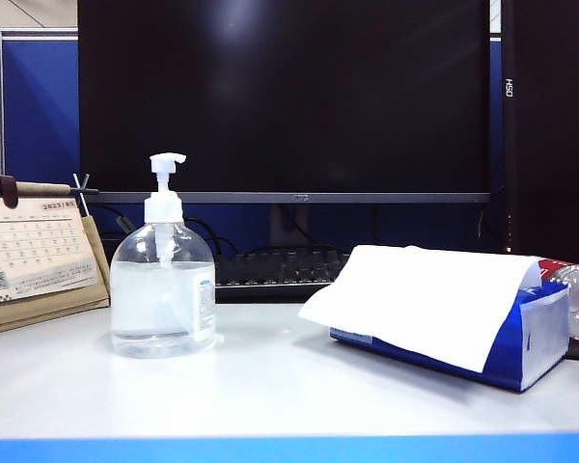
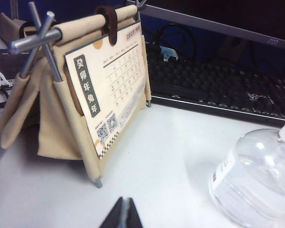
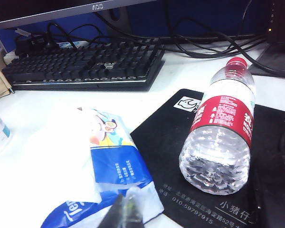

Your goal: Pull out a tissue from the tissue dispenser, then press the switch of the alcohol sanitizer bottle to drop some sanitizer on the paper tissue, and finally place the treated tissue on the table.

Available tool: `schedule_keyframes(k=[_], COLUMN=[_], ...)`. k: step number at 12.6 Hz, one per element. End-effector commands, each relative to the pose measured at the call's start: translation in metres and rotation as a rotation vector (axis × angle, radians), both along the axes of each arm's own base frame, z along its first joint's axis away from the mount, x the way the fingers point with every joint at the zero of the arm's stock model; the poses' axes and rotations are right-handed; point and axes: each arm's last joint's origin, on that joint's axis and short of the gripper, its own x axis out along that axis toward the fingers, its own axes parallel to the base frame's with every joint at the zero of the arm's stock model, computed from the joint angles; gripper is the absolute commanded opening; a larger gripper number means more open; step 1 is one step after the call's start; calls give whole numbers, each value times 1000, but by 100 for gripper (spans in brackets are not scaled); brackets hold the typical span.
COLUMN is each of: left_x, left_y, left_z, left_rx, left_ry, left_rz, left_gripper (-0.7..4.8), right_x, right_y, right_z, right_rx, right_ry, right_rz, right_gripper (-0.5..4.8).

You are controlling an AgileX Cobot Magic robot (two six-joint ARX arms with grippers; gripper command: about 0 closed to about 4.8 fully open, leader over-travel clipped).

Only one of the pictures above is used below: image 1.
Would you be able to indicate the white tissue sheet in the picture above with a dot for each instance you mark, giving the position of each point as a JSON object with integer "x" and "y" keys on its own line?
{"x": 415, "y": 299}

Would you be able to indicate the clear alcohol pump bottle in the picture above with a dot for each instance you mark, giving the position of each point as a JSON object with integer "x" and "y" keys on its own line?
{"x": 159, "y": 299}

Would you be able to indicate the blue Tempo tissue pack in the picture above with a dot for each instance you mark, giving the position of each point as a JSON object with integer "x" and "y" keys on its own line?
{"x": 511, "y": 359}

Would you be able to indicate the grey monitor stand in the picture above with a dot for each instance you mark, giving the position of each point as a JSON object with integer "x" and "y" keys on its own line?
{"x": 284, "y": 224}

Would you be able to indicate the black keyboard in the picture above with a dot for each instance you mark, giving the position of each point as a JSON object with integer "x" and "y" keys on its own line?
{"x": 270, "y": 270}

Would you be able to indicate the wide black AOC monitor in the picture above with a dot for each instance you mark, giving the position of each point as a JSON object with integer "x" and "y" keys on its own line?
{"x": 294, "y": 96}

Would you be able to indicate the silver crossed metal clip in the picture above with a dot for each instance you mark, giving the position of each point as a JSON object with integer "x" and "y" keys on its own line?
{"x": 81, "y": 185}

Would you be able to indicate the wooden rod with brown loop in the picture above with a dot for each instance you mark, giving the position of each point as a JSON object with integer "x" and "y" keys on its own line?
{"x": 38, "y": 187}

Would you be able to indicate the beige desk calendar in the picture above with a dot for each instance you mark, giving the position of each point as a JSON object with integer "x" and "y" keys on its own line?
{"x": 29, "y": 251}

